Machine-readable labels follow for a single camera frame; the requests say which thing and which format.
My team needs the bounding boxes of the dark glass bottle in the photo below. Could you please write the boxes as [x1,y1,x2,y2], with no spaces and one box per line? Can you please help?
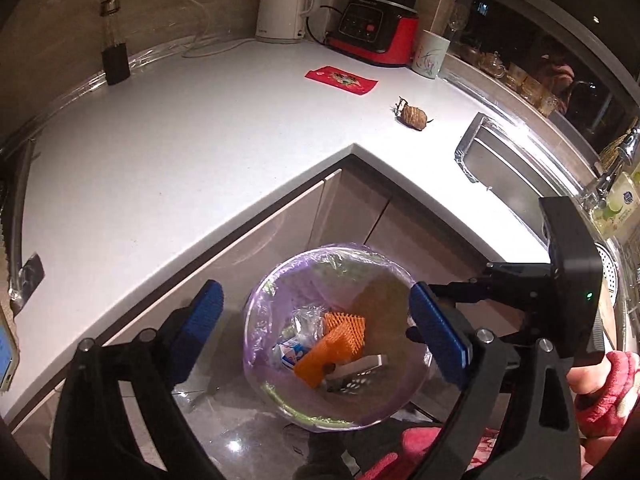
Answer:
[99,0,132,86]

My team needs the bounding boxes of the brown taro root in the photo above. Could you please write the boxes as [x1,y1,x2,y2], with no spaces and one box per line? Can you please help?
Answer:
[396,96,434,132]

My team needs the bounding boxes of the clear plastic bag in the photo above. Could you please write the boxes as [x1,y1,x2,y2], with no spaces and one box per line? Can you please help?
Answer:
[279,305,332,352]

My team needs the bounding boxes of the white floral ceramic cup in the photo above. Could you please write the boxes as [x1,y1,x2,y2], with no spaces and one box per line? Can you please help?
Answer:
[411,29,448,80]

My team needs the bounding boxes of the wine glass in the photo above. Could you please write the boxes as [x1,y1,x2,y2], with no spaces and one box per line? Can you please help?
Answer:
[445,2,471,42]

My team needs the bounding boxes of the red and black blender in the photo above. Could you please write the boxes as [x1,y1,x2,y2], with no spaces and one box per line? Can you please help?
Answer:
[324,0,446,69]

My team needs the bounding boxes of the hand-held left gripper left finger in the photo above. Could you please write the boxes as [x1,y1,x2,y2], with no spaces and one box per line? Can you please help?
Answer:
[50,280,226,480]

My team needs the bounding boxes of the red printed envelope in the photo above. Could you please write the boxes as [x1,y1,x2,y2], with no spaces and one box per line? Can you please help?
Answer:
[304,65,380,96]

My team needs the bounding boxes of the purple-lined trash bin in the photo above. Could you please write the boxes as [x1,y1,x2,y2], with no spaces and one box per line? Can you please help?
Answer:
[242,243,434,434]

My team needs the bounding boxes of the smartphone with lit screen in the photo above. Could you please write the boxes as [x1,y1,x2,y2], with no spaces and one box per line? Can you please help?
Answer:
[0,305,21,392]

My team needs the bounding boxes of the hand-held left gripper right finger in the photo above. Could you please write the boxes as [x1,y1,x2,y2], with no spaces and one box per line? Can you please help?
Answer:
[409,282,586,480]

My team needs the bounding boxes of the white cable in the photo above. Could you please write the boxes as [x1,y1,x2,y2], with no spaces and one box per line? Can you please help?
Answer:
[180,0,252,59]

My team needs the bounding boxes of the amber glass jar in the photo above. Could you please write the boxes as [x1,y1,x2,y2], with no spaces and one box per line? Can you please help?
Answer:
[506,62,531,91]
[537,92,562,119]
[525,77,547,107]

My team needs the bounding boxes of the pink fleece robe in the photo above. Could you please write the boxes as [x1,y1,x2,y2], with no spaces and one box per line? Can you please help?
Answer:
[360,425,501,480]

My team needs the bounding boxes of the white electric kettle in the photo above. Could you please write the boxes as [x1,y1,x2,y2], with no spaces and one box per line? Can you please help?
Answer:
[256,0,319,45]

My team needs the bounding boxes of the stainless steel sink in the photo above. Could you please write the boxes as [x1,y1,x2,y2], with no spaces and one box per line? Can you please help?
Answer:
[454,112,601,267]

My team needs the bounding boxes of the chrome sink faucet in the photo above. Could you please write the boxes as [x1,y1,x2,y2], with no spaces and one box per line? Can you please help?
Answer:
[582,130,640,211]

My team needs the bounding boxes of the glass teapot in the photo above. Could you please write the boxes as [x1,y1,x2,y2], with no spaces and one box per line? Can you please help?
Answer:
[479,50,506,77]

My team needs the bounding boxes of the green dish soap bottle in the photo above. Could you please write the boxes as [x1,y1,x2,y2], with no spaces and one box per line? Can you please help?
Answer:
[600,170,640,242]

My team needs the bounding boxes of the black power cable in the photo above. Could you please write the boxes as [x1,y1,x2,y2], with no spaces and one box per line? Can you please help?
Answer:
[305,5,347,44]

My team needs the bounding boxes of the white printed snack packet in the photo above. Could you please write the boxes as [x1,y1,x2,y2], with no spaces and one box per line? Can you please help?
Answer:
[277,340,314,372]

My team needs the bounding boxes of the perforated steel strainer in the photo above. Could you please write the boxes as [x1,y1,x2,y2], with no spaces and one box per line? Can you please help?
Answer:
[595,240,627,311]

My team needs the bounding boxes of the grey base cabinet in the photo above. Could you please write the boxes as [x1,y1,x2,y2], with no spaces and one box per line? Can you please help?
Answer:
[0,152,551,442]

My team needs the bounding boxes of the person's right forearm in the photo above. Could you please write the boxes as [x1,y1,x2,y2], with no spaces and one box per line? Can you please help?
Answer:
[570,350,640,427]

